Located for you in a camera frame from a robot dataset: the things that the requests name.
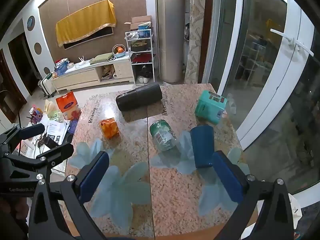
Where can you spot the fruit basket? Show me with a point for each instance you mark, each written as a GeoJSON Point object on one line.
{"type": "Point", "coordinates": [119, 50]}

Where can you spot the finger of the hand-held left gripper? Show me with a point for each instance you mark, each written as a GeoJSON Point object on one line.
{"type": "Point", "coordinates": [56, 152]}
{"type": "Point", "coordinates": [27, 132]}

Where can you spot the green cushion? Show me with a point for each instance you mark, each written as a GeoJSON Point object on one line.
{"type": "Point", "coordinates": [101, 58]}

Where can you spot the dark wooden door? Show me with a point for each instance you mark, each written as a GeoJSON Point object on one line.
{"type": "Point", "coordinates": [21, 65]}

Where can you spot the white router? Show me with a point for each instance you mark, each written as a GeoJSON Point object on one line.
{"type": "Point", "coordinates": [82, 63]}

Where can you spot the white metal shelf rack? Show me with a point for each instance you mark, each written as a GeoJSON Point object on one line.
{"type": "Point", "coordinates": [140, 55]}

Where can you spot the white shoes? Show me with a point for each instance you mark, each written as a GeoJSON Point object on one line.
{"type": "Point", "coordinates": [143, 79]}

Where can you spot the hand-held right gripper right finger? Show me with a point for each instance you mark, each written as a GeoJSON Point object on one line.
{"type": "Point", "coordinates": [227, 177]}

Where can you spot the cardboard box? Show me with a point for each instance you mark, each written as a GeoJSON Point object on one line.
{"type": "Point", "coordinates": [141, 21]}

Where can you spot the orange carton box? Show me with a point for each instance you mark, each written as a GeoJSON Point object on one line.
{"type": "Point", "coordinates": [68, 105]}

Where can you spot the white folded paper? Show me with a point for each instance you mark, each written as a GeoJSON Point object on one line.
{"type": "Point", "coordinates": [295, 205]}

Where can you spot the white suitcase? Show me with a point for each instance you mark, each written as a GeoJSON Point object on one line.
{"type": "Point", "coordinates": [47, 85]}

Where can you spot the beige television cabinet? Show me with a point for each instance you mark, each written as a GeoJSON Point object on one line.
{"type": "Point", "coordinates": [85, 76]}

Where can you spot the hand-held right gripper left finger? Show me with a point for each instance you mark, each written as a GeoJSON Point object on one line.
{"type": "Point", "coordinates": [93, 173]}

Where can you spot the tall cylindrical air conditioner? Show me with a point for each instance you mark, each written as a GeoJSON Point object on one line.
{"type": "Point", "coordinates": [171, 30]}

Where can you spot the yellow cloth cover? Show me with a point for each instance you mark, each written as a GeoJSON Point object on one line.
{"type": "Point", "coordinates": [86, 21]}

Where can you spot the orange snack packet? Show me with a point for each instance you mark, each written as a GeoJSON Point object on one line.
{"type": "Point", "coordinates": [109, 128]}

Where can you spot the blue cup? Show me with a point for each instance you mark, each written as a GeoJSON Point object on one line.
{"type": "Point", "coordinates": [202, 145]}

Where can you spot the printed paper sheets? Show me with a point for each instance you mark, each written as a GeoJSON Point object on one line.
{"type": "Point", "coordinates": [58, 129]}

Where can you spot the blue box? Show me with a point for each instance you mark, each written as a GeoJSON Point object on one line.
{"type": "Point", "coordinates": [61, 69]}

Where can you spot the wall television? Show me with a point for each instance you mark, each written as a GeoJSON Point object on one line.
{"type": "Point", "coordinates": [87, 40]}

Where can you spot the round blue wall ornament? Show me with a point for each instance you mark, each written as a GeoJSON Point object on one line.
{"type": "Point", "coordinates": [30, 23]}

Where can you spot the patterned curtain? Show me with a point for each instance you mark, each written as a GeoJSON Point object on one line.
{"type": "Point", "coordinates": [197, 30]}

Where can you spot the green drink can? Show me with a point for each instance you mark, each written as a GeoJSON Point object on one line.
{"type": "Point", "coordinates": [163, 135]}

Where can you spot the black cylindrical flask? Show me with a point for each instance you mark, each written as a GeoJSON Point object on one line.
{"type": "Point", "coordinates": [138, 99]}

